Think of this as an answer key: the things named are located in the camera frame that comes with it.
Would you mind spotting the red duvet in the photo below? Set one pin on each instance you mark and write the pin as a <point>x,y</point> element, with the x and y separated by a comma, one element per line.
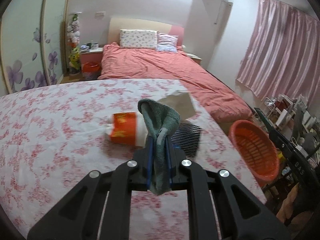
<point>175,72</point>

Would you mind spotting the person's right hand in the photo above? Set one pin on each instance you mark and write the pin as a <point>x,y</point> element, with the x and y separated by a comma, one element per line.
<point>287,200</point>

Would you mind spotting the pink curtain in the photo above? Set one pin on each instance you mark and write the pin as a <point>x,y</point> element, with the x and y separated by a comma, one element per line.
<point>280,50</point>

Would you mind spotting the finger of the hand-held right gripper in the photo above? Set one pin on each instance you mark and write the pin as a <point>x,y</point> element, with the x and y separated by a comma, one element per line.
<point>273,135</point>

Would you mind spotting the bed with beige headboard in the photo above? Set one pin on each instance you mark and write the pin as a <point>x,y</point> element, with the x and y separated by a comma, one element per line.
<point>140,25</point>

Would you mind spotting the floral pillow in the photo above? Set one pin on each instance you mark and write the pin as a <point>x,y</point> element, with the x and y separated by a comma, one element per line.
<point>138,39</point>

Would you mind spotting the pink striped pillow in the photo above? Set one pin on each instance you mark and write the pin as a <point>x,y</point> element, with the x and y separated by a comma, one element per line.
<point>167,42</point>

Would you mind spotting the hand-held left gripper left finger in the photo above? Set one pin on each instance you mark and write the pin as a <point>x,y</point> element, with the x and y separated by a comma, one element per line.
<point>149,165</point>

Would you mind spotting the wall switch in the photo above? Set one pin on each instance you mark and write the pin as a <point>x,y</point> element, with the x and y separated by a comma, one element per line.
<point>100,13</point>

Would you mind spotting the black mesh sleeve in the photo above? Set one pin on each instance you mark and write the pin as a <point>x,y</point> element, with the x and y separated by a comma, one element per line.
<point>187,137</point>

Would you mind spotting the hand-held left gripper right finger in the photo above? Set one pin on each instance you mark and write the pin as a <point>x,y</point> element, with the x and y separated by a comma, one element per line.
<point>170,170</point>

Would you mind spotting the floral tablecloth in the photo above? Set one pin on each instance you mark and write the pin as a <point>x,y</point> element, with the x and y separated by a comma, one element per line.
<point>62,135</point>

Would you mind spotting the white shelf cart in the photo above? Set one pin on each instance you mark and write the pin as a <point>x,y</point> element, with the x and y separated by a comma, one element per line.
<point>283,98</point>

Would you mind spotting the orange plastic laundry basket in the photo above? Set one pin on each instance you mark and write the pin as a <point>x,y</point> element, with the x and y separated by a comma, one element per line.
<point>252,150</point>

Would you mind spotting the beige nightstand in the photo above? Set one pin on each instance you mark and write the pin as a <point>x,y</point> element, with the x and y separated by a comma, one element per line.
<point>193,56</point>

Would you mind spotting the white bottle with orange label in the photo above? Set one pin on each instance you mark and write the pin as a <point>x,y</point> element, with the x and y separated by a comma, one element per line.
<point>125,128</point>

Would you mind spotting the pink white nightstand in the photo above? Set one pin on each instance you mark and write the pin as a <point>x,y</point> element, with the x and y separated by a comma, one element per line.
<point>91,57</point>

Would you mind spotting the hanging plush toys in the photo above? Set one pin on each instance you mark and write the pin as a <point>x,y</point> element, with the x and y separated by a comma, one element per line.
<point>73,30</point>

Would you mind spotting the wardrobe door purple flowers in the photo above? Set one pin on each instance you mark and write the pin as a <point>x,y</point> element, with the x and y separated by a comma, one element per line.
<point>25,30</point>

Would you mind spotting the red waste bin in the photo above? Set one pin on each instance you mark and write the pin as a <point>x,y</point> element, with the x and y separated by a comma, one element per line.
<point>90,71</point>

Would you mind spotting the white mug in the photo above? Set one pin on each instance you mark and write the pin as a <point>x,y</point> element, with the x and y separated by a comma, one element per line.
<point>94,45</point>

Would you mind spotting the yellow plush flower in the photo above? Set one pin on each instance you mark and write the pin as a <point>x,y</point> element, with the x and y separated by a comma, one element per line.
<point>75,56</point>

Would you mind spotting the green cloth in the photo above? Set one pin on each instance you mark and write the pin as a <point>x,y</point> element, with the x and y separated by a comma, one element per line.
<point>160,120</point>

